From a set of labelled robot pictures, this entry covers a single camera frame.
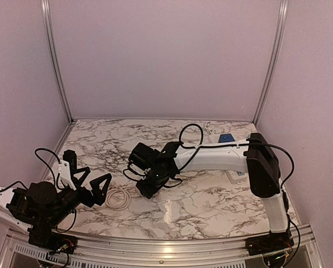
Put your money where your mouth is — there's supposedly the left aluminium frame post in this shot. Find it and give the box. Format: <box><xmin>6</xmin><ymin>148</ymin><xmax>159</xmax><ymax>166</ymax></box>
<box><xmin>41</xmin><ymin>0</ymin><xmax>74</xmax><ymax>125</ymax></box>

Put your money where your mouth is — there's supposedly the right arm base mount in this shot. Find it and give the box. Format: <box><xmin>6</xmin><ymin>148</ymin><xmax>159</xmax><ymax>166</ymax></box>
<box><xmin>245</xmin><ymin>232</ymin><xmax>294</xmax><ymax>256</ymax></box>

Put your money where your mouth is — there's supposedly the pink round socket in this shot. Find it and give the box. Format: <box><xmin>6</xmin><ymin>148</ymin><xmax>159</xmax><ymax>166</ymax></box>
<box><xmin>105</xmin><ymin>188</ymin><xmax>131</xmax><ymax>210</ymax></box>

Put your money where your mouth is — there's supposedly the blue cube socket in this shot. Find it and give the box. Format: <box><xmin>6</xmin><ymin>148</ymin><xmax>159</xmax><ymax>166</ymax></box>
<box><xmin>218</xmin><ymin>133</ymin><xmax>235</xmax><ymax>143</ymax></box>

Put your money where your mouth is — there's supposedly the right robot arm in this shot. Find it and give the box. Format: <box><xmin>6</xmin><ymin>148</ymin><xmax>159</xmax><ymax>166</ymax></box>
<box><xmin>127</xmin><ymin>132</ymin><xmax>291</xmax><ymax>250</ymax></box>

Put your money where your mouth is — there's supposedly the right aluminium frame post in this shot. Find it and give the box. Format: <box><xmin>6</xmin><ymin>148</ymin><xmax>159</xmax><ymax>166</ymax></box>
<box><xmin>253</xmin><ymin>0</ymin><xmax>289</xmax><ymax>126</ymax></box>

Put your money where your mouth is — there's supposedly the front aluminium rail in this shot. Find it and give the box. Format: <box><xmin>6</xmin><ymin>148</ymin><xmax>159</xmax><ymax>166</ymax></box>
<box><xmin>0</xmin><ymin>224</ymin><xmax>325</xmax><ymax>267</ymax></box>

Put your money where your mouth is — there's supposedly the white multicolour power strip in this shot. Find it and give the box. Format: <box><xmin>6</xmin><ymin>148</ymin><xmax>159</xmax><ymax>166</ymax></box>
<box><xmin>201</xmin><ymin>122</ymin><xmax>249</xmax><ymax>185</ymax></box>

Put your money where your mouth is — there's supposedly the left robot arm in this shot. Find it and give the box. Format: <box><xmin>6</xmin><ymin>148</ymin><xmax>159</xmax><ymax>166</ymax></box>
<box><xmin>0</xmin><ymin>150</ymin><xmax>112</xmax><ymax>248</ymax></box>

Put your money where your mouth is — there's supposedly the aluminium frame post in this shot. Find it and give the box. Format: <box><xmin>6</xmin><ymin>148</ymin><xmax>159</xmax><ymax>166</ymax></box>
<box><xmin>253</xmin><ymin>0</ymin><xmax>289</xmax><ymax>126</ymax></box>
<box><xmin>41</xmin><ymin>0</ymin><xmax>74</xmax><ymax>125</ymax></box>

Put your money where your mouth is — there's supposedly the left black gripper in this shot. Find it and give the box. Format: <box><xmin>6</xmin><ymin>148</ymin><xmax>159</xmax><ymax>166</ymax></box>
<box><xmin>47</xmin><ymin>167</ymin><xmax>112</xmax><ymax>229</ymax></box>

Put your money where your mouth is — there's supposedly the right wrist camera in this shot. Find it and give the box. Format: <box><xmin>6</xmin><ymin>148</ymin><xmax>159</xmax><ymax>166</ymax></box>
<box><xmin>127</xmin><ymin>163</ymin><xmax>150</xmax><ymax>179</ymax></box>

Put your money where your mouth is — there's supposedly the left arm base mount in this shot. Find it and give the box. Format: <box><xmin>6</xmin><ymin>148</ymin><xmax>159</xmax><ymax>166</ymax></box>
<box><xmin>28</xmin><ymin>232</ymin><xmax>78</xmax><ymax>255</ymax></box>

